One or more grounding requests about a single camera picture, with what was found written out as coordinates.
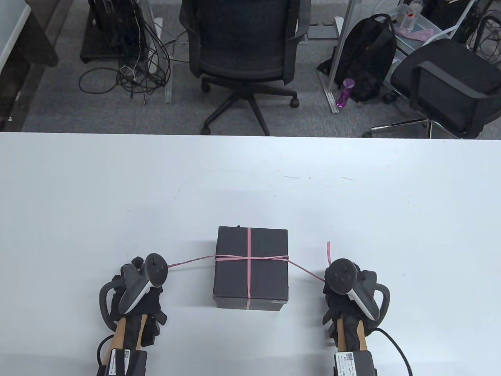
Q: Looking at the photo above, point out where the person's right hand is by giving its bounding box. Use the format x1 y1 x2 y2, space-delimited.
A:
322 288 369 326

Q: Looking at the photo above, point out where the person's left hand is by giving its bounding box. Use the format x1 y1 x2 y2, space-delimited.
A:
110 257 168 324

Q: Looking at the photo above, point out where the black gift box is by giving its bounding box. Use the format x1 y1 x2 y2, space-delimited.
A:
213 226 289 312

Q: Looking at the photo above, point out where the pink bow ribbon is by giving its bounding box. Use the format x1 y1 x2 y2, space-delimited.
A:
168 227 332 310

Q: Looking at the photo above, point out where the person's left forearm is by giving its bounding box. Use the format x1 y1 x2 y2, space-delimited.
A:
104 315 149 353

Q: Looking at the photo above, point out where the black left forearm box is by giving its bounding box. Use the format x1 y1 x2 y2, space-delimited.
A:
96 349 148 376

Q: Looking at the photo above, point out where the person's right forearm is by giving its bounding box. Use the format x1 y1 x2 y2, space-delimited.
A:
336 315 369 353

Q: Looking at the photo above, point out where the black right forearm box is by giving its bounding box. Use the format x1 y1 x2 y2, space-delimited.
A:
333 351 378 376

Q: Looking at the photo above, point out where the grey left hand controller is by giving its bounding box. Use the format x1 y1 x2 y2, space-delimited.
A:
98 253 169 325

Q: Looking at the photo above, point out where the grey hand controller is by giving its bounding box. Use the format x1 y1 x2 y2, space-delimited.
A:
324 258 391 325
98 253 169 325

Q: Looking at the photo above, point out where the grey right hand controller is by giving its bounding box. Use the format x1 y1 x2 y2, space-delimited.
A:
324 258 391 325

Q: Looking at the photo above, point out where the purple water bottle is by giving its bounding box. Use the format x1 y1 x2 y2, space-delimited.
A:
335 78 355 109

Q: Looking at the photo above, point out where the black backpack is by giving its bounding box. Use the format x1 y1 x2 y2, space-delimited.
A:
316 14 398 103

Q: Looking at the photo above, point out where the black chrome-base office chair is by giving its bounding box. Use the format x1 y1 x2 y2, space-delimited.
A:
362 38 501 139

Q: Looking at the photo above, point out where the black computer tower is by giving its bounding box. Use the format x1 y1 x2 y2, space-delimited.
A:
80 0 149 64

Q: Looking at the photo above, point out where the white power strip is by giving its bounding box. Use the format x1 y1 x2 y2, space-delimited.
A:
148 18 164 73

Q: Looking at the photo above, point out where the black mesh office chair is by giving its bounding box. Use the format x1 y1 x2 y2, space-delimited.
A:
179 0 312 136

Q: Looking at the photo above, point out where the clear plastic bin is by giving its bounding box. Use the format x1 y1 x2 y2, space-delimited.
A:
376 0 451 51

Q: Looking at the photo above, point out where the dark wooden side desk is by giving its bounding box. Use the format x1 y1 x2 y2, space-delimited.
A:
0 0 73 132

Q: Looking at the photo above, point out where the pink cloth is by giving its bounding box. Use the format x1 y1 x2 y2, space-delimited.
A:
399 25 436 40

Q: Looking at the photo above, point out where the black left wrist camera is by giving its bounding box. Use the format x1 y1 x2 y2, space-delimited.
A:
141 317 162 347

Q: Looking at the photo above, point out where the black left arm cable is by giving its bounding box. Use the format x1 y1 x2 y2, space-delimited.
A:
96 335 115 367

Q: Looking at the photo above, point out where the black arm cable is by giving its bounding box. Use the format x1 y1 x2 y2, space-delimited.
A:
96 335 115 367
368 328 413 376

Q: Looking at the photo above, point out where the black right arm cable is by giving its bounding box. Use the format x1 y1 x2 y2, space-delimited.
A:
368 328 413 376

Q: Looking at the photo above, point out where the tangle of black floor cables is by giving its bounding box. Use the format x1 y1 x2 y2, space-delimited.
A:
78 0 173 104

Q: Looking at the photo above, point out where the aluminium frame leg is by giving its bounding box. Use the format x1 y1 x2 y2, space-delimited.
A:
317 0 357 114

